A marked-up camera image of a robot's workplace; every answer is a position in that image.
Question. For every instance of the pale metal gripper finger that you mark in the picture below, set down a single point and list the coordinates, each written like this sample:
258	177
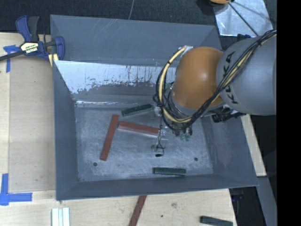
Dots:
163	134
158	111

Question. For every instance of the dark green flat block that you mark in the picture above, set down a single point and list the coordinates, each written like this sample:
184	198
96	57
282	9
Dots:
169	171
136	109
215	221

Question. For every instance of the red-brown flat block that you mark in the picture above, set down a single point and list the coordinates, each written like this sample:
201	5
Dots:
138	128
137	211
109	138

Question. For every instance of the grey metal bin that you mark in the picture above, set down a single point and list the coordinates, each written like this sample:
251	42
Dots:
131	41

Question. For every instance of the pale wood flat board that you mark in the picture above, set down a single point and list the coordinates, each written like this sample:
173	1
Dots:
31	126

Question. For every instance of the black cylinder on white bracket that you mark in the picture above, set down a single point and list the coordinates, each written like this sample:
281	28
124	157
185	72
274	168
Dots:
221	117

